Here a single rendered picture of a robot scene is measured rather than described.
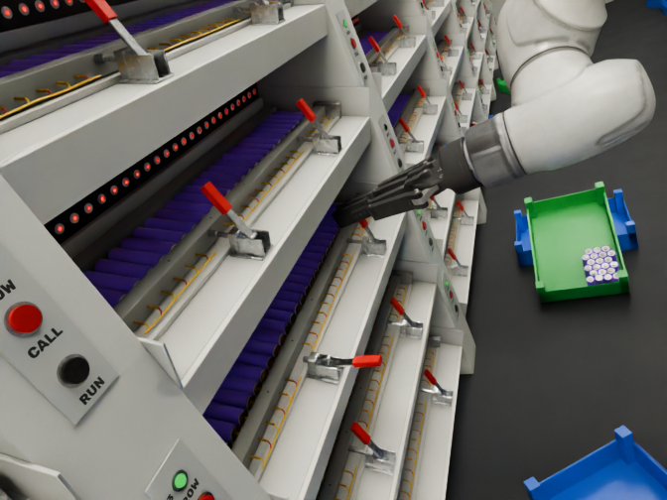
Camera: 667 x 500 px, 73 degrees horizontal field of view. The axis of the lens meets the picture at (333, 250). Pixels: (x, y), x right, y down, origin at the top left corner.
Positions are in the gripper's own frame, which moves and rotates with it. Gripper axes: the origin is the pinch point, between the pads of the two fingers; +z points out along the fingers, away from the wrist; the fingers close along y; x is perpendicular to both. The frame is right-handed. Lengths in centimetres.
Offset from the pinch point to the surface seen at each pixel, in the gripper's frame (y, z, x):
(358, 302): -12.9, 0.7, -8.7
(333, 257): -5.9, 4.7, -3.8
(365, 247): -0.9, 1.7, -6.6
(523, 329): 29, -6, -59
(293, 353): -26.5, 4.0, -4.3
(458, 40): 156, 0, -7
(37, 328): -49, -6, 20
